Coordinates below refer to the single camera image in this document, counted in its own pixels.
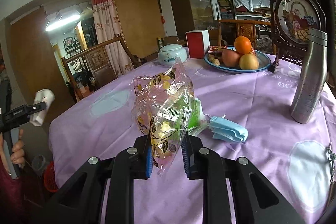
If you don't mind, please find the white paper cup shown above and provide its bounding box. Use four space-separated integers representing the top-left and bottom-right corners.
30 89 55 127

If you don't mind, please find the floral clear plastic bag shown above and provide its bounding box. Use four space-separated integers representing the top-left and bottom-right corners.
131 57 195 176

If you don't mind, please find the green tea carton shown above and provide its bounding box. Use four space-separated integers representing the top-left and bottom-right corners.
187 97 208 136

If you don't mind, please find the person's left hand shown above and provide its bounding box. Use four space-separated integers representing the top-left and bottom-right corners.
0 128 26 174

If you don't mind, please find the blue face mask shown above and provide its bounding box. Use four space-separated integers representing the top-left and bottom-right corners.
208 116 248 143

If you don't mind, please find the orange plastic waste basket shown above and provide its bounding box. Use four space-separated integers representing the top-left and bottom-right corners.
43 161 58 193

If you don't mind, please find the wooden armchair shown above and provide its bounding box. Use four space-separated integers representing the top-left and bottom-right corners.
61 34 141 100

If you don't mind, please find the lilac tablecloth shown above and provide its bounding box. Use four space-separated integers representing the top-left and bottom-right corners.
49 59 335 223

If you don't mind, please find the red apple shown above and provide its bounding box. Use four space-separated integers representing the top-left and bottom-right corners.
222 49 241 68

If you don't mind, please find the white ceramic lidded jar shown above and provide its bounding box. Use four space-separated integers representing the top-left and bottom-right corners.
158 44 187 67

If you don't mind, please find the yellow apple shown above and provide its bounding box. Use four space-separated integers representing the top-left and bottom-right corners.
239 53 259 70

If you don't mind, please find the blue fruit plate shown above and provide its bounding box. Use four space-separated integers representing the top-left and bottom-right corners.
204 47 270 74

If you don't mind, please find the red white box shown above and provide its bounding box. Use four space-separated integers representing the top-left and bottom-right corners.
186 30 210 59

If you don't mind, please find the orange fruit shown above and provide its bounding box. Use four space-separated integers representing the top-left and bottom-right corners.
234 36 252 55

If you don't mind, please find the silver metal bottle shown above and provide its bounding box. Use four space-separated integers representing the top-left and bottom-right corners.
290 29 327 124

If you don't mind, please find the floral pink curtain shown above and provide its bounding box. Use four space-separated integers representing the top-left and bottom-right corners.
91 0 133 77

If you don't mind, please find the wooden chair behind table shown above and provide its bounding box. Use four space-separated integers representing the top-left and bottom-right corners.
217 19 272 49

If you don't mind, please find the dark wooden display cabinet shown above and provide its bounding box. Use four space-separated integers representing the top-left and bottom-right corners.
170 0 217 39

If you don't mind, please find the round embroidered table screen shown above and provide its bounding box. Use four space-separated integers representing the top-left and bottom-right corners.
270 0 326 68

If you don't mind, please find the metal key chain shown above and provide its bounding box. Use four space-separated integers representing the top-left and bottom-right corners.
324 142 336 185

